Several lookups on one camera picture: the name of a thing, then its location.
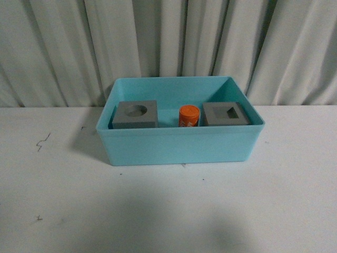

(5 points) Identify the light blue plastic box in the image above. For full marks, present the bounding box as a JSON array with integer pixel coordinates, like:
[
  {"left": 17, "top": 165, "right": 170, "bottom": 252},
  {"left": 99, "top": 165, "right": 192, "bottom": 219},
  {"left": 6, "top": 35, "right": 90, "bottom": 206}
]
[{"left": 96, "top": 76, "right": 265, "bottom": 166}]

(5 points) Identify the orange cylinder with white numbers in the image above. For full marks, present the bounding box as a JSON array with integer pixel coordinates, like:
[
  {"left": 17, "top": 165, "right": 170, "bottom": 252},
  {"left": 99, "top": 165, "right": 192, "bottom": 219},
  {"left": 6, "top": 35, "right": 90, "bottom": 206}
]
[{"left": 179, "top": 105, "right": 200, "bottom": 127}]

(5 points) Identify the white pleated curtain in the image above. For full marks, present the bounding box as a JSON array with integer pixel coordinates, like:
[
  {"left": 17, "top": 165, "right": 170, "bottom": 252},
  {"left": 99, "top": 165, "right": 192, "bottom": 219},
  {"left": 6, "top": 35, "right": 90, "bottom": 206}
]
[{"left": 1, "top": 1, "right": 336, "bottom": 107}]

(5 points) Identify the gray cube with square hole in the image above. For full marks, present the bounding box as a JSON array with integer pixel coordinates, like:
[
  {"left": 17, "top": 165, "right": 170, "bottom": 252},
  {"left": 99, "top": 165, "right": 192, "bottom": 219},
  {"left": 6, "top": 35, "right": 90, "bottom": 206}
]
[{"left": 200, "top": 102, "right": 251, "bottom": 127}]

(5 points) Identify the gray cube with round hole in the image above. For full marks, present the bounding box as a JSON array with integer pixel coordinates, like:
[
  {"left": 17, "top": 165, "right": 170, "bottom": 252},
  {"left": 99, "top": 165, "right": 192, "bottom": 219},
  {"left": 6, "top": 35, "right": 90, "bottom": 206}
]
[{"left": 112, "top": 100, "right": 158, "bottom": 129}]

